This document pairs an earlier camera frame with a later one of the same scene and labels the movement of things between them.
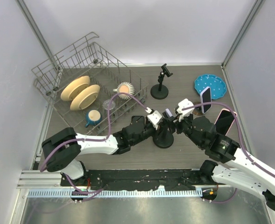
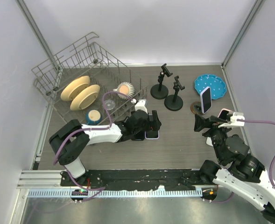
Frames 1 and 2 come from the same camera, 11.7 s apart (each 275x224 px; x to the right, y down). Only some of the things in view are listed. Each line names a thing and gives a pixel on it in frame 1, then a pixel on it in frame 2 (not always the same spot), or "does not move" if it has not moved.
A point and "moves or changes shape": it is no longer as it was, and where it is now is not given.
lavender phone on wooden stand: (206, 97) does not move
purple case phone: (168, 112) moves or changes shape
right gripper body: (184, 125) -> (217, 134)
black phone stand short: (160, 91) does not move
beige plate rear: (74, 87) does not move
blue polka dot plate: (217, 85) does not move
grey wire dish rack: (92, 91) does not move
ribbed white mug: (125, 87) does not move
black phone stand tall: (164, 138) -> (175, 102)
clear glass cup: (106, 104) does not move
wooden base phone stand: (198, 110) does not move
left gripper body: (148, 130) -> (148, 125)
